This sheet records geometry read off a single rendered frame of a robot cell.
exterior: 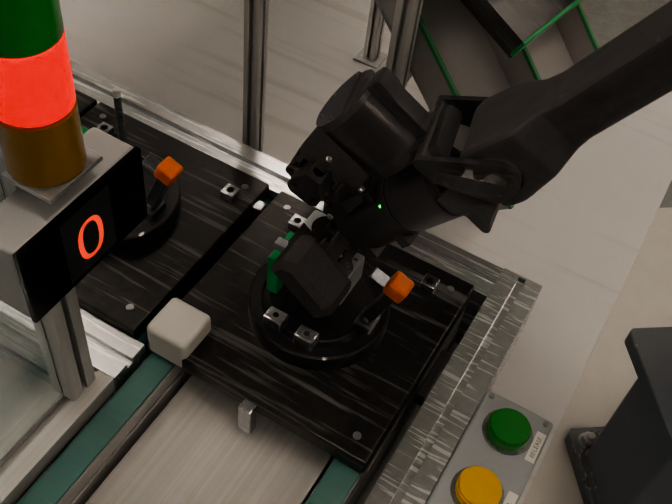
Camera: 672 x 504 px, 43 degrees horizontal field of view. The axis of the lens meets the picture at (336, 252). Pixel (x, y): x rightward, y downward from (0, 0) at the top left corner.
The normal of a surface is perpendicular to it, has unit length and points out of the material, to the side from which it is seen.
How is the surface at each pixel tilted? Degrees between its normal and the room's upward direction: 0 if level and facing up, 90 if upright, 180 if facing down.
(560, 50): 45
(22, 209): 0
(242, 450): 0
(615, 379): 0
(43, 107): 90
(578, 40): 90
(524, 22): 25
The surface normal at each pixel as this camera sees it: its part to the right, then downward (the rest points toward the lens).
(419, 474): 0.09, -0.64
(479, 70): 0.61, -0.07
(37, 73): 0.52, 0.68
